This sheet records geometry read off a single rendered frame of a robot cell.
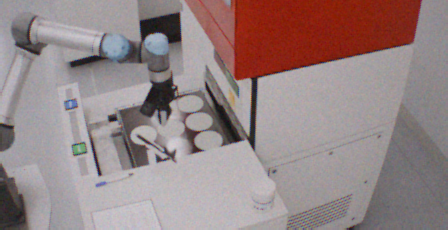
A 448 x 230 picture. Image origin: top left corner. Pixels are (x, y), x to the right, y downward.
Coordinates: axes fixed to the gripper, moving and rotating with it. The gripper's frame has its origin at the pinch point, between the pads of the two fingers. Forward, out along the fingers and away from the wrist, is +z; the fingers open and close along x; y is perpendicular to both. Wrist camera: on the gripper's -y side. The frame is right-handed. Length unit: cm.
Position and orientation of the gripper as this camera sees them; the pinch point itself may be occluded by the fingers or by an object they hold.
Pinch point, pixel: (161, 124)
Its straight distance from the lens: 182.0
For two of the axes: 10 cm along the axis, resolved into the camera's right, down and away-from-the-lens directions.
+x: -8.8, -3.0, 3.6
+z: 0.1, 7.6, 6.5
